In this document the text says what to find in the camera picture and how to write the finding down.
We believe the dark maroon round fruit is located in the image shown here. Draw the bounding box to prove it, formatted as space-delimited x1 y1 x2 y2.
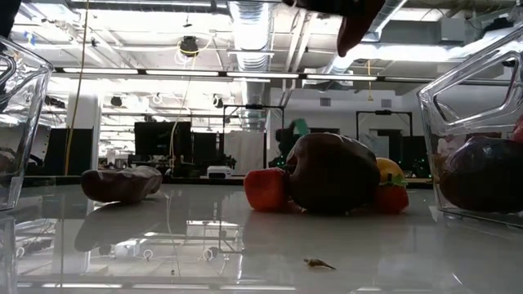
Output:
284 131 382 216

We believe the orange-red carrot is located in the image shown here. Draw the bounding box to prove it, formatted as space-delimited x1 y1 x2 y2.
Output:
244 167 288 213

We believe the purple sweet potato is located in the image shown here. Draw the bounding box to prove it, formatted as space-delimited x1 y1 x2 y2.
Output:
79 165 163 205

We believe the dark purple onion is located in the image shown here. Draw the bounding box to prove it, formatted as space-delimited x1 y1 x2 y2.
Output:
439 136 523 214

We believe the overhead light bar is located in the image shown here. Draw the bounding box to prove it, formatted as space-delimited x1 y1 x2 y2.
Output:
52 67 413 83

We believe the clear plastic basket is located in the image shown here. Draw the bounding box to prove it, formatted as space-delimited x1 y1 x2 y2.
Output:
0 34 55 213
416 26 523 229

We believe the person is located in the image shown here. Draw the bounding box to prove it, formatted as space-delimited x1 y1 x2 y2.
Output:
275 118 311 169

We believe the orange fruit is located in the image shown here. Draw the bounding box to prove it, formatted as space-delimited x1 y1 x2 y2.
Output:
375 157 406 187

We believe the black cabinet with green lights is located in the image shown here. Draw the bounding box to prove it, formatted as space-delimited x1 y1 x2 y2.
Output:
402 136 431 180

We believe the white box device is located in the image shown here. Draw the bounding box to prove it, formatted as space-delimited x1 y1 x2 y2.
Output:
206 164 233 180

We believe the black monitor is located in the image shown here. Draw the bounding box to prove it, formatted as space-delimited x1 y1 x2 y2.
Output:
133 121 192 163

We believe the small red green-topped fruit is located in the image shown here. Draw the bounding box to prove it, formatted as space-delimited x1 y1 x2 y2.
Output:
373 174 410 216

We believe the small brown stem scrap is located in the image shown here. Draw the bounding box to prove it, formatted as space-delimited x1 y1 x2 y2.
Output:
303 258 337 272

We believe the silver ventilation duct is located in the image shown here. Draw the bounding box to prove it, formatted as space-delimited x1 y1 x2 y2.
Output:
324 0 409 77
228 0 274 131

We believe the black frame stand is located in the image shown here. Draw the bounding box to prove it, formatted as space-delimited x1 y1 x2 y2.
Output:
222 104 286 164
355 109 413 138

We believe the black overhead camera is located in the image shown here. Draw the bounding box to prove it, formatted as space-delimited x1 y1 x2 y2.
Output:
179 35 200 58

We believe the hanging yellow cable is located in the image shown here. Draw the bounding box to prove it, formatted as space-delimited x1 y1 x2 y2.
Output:
64 0 90 176

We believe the black table frame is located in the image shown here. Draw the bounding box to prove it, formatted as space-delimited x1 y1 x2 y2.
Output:
22 174 434 189

